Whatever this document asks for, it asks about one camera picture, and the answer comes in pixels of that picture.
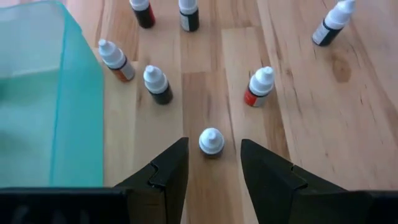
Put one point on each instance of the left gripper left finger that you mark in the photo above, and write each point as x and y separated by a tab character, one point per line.
164	186

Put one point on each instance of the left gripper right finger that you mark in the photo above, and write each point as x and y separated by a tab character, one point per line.
270	186

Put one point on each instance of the small white-capped dye bottle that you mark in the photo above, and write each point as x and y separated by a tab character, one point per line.
211	141

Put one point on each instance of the small orange-red dye bottle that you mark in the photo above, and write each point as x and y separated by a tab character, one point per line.
259	87

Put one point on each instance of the small purple dye bottle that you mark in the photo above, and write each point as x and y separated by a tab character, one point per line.
157	84

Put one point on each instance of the small dark red dye bottle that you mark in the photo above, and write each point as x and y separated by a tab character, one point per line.
143	14

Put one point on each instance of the small green dye bottle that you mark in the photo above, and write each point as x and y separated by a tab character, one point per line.
334	23

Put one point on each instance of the small brown dye bottle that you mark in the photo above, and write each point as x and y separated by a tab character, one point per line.
116	60

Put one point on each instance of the translucent teal plastic bin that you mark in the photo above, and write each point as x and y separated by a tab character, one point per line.
46	109

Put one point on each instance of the small blue dye bottle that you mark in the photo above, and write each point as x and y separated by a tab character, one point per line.
189	17

